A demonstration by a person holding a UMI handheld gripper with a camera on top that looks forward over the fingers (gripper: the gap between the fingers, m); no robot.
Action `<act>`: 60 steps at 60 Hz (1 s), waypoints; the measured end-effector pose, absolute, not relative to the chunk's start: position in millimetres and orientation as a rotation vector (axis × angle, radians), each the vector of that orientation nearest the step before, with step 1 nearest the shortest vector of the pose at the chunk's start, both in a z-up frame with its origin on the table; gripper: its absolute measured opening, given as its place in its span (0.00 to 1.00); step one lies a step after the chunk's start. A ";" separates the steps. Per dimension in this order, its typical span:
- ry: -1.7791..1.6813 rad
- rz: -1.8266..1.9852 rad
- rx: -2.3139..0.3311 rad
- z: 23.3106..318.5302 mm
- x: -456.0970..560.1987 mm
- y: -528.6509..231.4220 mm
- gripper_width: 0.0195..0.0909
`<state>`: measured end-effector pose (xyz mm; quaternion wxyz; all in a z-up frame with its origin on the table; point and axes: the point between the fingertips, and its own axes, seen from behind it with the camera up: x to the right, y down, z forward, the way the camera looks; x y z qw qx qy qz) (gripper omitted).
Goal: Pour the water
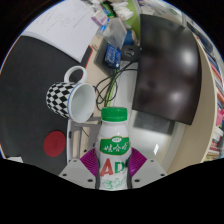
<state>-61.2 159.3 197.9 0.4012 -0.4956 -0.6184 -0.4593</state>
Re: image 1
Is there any small blue box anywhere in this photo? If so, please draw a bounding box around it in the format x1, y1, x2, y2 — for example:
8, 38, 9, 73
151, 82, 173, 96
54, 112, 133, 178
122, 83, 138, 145
104, 43, 122, 69

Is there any black cable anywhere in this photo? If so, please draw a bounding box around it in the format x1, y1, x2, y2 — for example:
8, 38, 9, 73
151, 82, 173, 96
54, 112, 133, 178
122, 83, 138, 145
93, 61, 139, 112

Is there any open white notebook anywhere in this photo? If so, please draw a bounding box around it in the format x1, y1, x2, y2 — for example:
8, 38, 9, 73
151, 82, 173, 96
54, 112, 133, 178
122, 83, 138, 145
21, 0, 96, 64

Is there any black computer monitor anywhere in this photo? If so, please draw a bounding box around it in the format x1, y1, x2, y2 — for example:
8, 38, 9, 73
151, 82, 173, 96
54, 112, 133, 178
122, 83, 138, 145
94, 13, 203, 126

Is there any black-white checkered mug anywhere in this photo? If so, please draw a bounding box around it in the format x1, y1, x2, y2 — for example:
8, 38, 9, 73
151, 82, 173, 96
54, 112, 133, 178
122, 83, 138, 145
45, 65, 97, 124

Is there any flat round red coaster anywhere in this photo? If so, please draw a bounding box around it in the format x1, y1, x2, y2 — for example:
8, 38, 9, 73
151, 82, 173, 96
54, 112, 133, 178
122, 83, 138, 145
43, 130, 67, 158

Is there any white tissue pack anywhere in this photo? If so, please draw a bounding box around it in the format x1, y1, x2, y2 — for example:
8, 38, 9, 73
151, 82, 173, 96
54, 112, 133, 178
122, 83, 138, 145
111, 1, 139, 21

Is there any black desk mat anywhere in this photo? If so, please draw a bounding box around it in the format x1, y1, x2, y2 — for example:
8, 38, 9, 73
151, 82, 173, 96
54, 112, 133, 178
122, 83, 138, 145
0, 35, 94, 176

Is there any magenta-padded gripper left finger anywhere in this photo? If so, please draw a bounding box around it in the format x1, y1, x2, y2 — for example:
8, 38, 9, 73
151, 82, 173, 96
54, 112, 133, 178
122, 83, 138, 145
58, 148, 101, 190

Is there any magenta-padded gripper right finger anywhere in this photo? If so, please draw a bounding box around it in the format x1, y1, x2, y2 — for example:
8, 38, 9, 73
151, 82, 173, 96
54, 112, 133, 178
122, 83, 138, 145
126, 148, 168, 190

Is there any grey metal laptop stand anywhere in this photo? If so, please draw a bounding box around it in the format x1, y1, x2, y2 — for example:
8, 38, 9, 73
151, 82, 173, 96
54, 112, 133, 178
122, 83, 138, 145
66, 116, 103, 164

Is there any clear plastic box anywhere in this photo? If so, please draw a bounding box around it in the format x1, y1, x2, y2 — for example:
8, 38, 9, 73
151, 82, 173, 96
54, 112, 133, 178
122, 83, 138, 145
99, 17, 128, 49

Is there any white green-capped drink bottle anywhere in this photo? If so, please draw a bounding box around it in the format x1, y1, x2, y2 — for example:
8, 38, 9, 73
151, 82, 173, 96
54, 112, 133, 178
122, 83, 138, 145
95, 106, 132, 191

